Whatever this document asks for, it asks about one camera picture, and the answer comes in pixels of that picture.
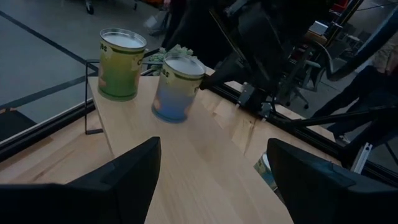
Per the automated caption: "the tall green yellow can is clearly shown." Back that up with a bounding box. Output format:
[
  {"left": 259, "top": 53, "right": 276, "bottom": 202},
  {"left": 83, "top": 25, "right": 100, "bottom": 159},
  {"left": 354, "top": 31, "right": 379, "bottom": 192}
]
[{"left": 97, "top": 27, "right": 147, "bottom": 103}]

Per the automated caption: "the tall yellow blue can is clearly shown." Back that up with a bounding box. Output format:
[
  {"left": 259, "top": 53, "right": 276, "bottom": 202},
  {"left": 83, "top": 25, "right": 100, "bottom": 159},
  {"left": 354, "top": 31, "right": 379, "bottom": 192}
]
[{"left": 253, "top": 151, "right": 279, "bottom": 191}]

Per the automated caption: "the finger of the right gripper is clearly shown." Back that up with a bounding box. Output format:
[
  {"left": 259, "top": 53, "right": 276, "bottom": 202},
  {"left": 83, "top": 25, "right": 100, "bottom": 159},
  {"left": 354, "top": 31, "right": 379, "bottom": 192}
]
[{"left": 200, "top": 57, "right": 246, "bottom": 91}]

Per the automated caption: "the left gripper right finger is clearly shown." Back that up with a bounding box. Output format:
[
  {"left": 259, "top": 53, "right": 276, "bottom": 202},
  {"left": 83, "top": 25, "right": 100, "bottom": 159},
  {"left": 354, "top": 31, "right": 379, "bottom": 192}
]
[{"left": 266, "top": 138, "right": 398, "bottom": 224}]

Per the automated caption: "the black aluminium rig frame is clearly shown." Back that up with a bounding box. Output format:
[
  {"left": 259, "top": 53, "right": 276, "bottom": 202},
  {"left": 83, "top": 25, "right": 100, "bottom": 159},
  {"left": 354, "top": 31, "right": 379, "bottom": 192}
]
[{"left": 0, "top": 46, "right": 398, "bottom": 187}]

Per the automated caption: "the tall blue label can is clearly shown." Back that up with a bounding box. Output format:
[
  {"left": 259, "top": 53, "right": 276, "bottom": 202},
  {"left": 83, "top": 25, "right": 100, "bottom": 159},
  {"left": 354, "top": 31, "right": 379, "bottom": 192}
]
[{"left": 151, "top": 54, "right": 206, "bottom": 124}]

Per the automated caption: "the black hazard stripe floor mat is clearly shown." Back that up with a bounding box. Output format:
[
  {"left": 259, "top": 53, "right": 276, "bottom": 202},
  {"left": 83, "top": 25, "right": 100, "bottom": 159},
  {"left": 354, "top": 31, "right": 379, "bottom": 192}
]
[{"left": 0, "top": 107, "right": 38, "bottom": 142}]

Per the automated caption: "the grey office chair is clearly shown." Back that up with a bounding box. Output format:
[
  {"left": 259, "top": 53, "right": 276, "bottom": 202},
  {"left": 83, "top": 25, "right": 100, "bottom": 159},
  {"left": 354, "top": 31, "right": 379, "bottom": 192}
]
[{"left": 279, "top": 40, "right": 335, "bottom": 110}]

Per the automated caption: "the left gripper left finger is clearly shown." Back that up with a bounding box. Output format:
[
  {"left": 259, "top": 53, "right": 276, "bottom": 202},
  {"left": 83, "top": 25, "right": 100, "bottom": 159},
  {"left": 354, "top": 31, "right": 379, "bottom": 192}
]
[{"left": 0, "top": 136, "right": 162, "bottom": 224}]

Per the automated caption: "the white metal bracket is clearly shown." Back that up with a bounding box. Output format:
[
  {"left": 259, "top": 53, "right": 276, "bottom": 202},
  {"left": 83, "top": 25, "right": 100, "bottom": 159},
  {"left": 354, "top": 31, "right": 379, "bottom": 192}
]
[{"left": 353, "top": 142, "right": 373, "bottom": 174}]

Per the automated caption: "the green potted plant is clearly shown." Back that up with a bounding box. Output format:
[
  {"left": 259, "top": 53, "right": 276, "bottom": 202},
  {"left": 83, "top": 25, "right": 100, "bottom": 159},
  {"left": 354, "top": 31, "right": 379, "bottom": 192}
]
[{"left": 148, "top": 44, "right": 198, "bottom": 77}]

